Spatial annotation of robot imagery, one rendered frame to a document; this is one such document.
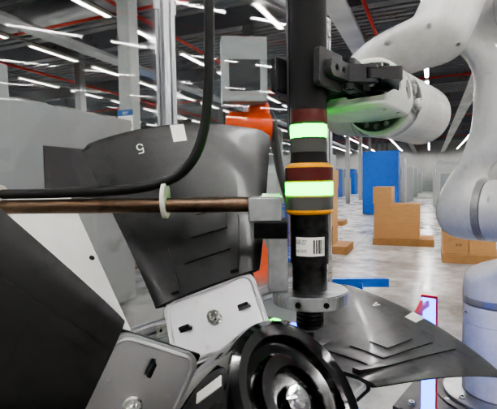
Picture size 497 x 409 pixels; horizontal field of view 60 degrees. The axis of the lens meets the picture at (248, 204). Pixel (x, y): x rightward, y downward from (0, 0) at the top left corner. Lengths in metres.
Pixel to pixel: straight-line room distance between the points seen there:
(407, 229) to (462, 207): 8.65
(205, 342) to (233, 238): 0.10
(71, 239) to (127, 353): 0.37
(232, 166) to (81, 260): 0.27
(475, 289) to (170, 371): 0.70
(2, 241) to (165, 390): 0.15
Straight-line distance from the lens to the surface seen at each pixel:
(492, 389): 0.97
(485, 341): 0.94
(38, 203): 0.46
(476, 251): 7.91
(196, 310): 0.41
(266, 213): 0.39
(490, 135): 0.92
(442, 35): 0.70
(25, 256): 0.30
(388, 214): 9.55
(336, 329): 0.55
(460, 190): 0.92
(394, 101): 0.46
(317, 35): 0.41
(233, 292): 0.40
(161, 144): 0.53
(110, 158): 0.52
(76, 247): 0.66
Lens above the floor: 1.37
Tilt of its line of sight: 3 degrees down
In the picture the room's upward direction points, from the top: 1 degrees counter-clockwise
